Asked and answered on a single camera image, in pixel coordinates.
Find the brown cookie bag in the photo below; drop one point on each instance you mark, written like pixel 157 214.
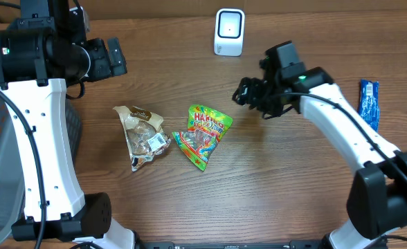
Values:
pixel 144 135

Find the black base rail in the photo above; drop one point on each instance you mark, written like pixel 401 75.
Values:
pixel 295 244

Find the green Haribo candy bag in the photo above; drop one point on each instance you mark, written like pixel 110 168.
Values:
pixel 206 128

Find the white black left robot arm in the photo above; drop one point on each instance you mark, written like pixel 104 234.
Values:
pixel 42 54

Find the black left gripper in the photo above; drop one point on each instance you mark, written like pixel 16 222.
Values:
pixel 98 48

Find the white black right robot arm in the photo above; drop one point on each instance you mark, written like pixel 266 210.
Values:
pixel 377 202

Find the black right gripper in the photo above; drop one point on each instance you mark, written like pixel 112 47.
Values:
pixel 251 85

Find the blue Oreo packet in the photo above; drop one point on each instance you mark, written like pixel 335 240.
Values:
pixel 369 108

